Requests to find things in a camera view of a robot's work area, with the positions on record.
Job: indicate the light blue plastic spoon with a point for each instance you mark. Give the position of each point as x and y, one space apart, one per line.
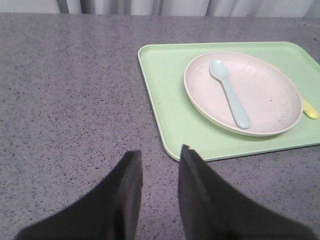
219 71

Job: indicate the yellow plastic fork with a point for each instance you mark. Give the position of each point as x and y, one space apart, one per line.
310 110

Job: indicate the light green plastic tray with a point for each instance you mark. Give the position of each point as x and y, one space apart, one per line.
179 123

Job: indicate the cream round plate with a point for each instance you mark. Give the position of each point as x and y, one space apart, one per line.
254 82

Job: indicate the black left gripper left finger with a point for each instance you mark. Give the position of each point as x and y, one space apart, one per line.
110 211

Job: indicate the white pleated curtain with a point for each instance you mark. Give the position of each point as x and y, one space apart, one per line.
199 8

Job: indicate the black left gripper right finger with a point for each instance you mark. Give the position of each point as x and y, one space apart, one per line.
211 209

